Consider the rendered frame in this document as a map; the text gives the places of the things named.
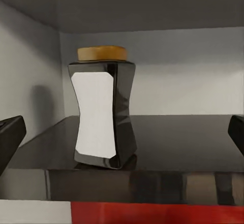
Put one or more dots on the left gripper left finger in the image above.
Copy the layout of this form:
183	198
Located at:
12	132

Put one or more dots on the shelf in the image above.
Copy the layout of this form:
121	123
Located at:
106	16
180	160

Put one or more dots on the fridge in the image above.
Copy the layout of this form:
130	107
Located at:
31	85

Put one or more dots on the bottle of coffee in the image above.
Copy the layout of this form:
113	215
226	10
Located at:
102	79

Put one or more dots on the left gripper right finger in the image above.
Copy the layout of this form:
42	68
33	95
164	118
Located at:
236	131

